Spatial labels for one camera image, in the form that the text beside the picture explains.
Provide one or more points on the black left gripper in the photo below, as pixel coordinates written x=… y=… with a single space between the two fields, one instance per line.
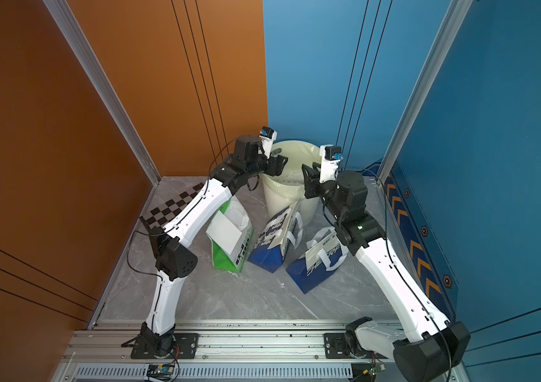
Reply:
x=276 y=165

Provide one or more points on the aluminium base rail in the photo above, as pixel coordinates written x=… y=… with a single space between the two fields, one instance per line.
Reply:
x=225 y=349

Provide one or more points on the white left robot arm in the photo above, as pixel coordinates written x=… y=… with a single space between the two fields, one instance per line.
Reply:
x=170 y=241

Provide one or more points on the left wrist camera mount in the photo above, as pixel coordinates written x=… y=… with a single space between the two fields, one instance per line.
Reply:
x=267 y=138

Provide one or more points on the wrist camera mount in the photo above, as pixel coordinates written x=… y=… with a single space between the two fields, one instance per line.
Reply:
x=331 y=157
x=267 y=138

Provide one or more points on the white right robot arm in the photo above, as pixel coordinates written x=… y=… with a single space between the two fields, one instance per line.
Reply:
x=428 y=345

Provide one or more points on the aluminium corner post right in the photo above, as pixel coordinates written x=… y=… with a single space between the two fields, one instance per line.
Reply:
x=448 y=30

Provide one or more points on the black white chessboard box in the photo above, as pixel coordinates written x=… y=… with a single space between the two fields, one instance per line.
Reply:
x=162 y=214

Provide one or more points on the aluminium corner post left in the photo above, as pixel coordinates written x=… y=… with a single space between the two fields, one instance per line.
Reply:
x=74 y=35

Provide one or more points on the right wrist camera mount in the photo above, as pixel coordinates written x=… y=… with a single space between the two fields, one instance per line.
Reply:
x=331 y=157

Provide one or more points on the green white paper bag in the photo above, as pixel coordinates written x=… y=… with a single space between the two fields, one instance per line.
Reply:
x=219 y=258

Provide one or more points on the aluminium corner post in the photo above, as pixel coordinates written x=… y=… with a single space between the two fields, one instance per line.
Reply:
x=448 y=30
x=74 y=35

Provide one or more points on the green circuit board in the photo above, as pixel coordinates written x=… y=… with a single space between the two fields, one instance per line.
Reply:
x=376 y=369
x=161 y=372

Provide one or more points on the green circuit board left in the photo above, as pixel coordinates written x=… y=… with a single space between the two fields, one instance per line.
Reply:
x=161 y=372

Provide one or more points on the pale green trash bin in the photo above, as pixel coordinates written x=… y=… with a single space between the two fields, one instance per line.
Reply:
x=286 y=189

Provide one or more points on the green circuit board right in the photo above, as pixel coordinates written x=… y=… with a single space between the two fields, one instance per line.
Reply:
x=376 y=369

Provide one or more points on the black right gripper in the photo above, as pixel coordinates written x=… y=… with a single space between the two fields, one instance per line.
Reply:
x=312 y=185

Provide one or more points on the blue white bag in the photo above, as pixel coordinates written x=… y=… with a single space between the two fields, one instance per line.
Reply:
x=282 y=232
x=323 y=256

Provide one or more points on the white receipt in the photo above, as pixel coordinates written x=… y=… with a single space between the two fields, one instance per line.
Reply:
x=228 y=231

